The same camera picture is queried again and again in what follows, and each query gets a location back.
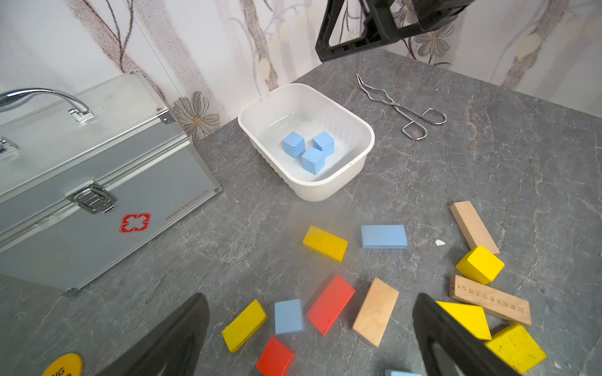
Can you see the yellow block centre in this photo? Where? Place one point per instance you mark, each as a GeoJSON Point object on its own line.
{"type": "Point", "coordinates": [471, 317]}

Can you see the natural wood block centre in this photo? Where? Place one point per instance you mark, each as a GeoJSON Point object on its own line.
{"type": "Point", "coordinates": [375, 312]}

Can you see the yellow block far left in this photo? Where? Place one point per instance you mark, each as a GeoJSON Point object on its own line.
{"type": "Point", "coordinates": [244, 326]}

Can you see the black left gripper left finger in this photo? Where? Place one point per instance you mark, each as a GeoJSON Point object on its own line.
{"type": "Point", "coordinates": [172, 348]}

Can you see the yellow big blind chip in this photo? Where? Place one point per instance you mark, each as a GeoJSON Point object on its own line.
{"type": "Point", "coordinates": [70, 364]}

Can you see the yellow speckled block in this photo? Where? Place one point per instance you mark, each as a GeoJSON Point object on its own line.
{"type": "Point", "coordinates": [517, 348]}

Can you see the silver aluminium first aid case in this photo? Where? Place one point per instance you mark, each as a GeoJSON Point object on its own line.
{"type": "Point", "coordinates": [88, 180]}

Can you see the yellow long block top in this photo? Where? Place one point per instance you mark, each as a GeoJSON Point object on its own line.
{"type": "Point", "coordinates": [325, 244]}

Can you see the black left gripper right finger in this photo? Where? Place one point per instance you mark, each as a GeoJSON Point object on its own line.
{"type": "Point", "coordinates": [448, 348]}

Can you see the long blue block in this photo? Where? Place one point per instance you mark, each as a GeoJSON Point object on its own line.
{"type": "Point", "coordinates": [384, 237]}

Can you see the plain wood block right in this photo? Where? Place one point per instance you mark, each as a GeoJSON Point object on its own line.
{"type": "Point", "coordinates": [472, 227]}

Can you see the red long block centre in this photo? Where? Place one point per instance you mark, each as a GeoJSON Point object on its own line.
{"type": "Point", "coordinates": [330, 304]}

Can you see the engraved wood block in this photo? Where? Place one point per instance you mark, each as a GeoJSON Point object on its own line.
{"type": "Point", "coordinates": [495, 302]}

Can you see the metal wire tongs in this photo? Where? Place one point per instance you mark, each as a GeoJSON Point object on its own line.
{"type": "Point", "coordinates": [415, 129]}

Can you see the blue cube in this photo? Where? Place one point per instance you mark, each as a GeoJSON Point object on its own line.
{"type": "Point", "coordinates": [313, 160]}
{"type": "Point", "coordinates": [390, 372]}
{"type": "Point", "coordinates": [294, 145]}
{"type": "Point", "coordinates": [289, 317]}
{"type": "Point", "coordinates": [325, 143]}

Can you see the small yellow cube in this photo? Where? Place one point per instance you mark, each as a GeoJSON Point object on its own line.
{"type": "Point", "coordinates": [480, 265]}

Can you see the white plastic tray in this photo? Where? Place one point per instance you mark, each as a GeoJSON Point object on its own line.
{"type": "Point", "coordinates": [302, 109]}

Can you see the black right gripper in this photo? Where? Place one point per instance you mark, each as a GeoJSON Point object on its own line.
{"type": "Point", "coordinates": [350, 27]}

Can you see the small red block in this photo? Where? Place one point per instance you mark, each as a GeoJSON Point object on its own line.
{"type": "Point", "coordinates": [276, 359]}

